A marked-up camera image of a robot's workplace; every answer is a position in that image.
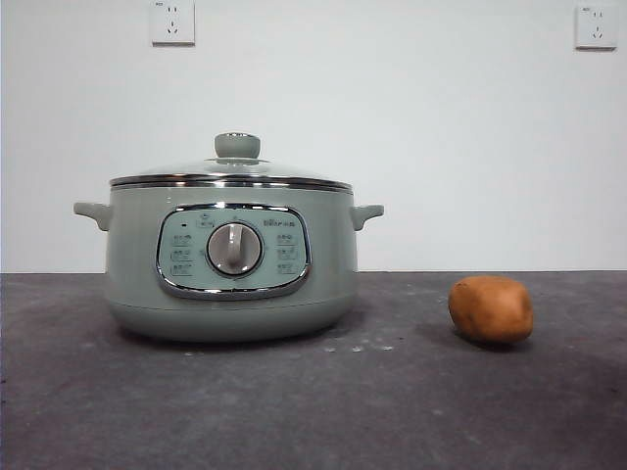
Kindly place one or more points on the glass lid with green knob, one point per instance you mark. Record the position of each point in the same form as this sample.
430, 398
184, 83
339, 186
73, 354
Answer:
237, 145

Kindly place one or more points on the brown potato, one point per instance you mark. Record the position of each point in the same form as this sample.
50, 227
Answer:
490, 308

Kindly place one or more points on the pale green electric cooking pot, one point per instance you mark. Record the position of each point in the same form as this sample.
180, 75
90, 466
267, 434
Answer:
132, 254

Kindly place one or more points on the white wall socket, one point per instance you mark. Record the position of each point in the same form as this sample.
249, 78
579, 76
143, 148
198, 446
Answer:
172, 23
595, 28

